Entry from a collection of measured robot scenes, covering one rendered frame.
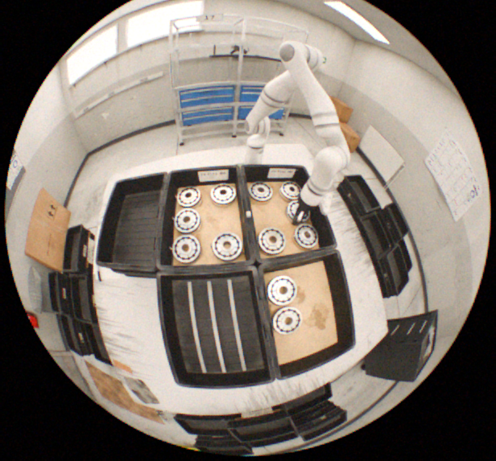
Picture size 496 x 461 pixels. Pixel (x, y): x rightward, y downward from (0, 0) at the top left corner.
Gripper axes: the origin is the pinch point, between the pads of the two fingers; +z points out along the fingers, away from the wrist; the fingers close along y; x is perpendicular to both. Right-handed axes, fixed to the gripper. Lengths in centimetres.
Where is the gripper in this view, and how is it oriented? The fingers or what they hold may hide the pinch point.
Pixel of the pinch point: (296, 217)
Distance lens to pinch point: 64.8
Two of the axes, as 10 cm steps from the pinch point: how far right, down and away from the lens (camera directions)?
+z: -1.0, 5.1, 8.6
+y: -4.7, 7.3, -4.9
